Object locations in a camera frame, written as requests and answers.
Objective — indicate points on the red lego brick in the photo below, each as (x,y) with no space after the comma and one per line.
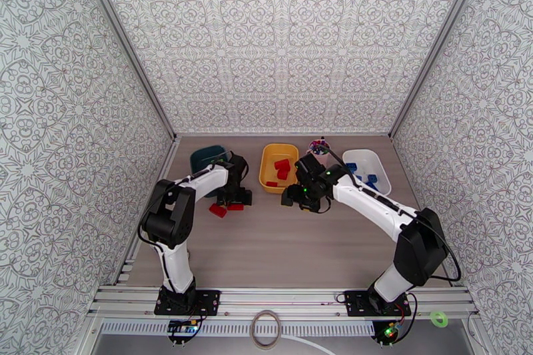
(282,163)
(217,210)
(272,184)
(235,207)
(283,175)

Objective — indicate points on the wide blue lego brick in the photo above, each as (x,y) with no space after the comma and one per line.
(372,186)

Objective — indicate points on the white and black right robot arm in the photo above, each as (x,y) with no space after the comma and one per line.
(374,200)

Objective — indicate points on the dark teal plastic container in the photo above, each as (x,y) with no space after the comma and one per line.
(206,156)

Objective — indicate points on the yellow plastic container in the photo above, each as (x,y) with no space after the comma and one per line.
(268,158)

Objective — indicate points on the purple marker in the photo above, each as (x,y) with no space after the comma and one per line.
(321,142)

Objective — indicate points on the pink metal cup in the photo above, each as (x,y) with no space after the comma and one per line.
(310,145)

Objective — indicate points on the white plastic container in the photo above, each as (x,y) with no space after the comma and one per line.
(366,158)

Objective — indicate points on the perforated metal strip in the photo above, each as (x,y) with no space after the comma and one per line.
(233,328)

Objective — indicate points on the white tube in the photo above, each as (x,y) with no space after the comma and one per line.
(306,340)

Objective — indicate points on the circuit board with yellow connector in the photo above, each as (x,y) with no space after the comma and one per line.
(182,329)

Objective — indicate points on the circuit board with green light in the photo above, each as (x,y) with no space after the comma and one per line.
(390,331)

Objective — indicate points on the green tape roll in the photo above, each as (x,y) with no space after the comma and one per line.
(432,319)

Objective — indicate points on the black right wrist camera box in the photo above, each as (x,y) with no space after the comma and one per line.
(310,166)

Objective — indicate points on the aluminium side rail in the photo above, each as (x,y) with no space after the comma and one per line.
(162,179)

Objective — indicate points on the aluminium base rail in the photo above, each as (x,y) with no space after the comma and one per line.
(283,304)

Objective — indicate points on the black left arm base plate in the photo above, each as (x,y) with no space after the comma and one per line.
(206,301)

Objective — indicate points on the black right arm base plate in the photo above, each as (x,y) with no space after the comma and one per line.
(356,304)

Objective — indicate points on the aluminium corner post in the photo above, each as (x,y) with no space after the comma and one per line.
(127,43)
(435,43)

